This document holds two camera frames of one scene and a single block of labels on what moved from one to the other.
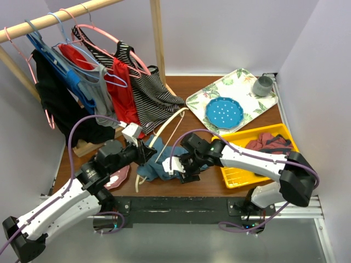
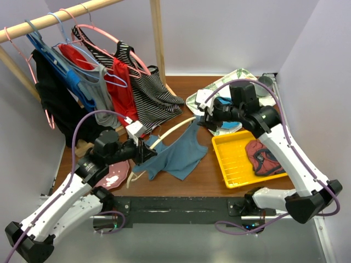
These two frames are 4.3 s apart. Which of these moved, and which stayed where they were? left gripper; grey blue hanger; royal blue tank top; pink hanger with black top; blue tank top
Moved: blue tank top
Stayed: left gripper; pink hanger with black top; royal blue tank top; grey blue hanger
